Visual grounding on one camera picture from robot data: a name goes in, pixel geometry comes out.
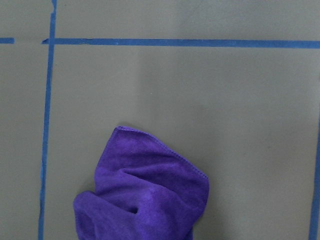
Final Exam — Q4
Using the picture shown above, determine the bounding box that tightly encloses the purple microfiber cloth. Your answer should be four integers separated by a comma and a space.
73, 126, 210, 240

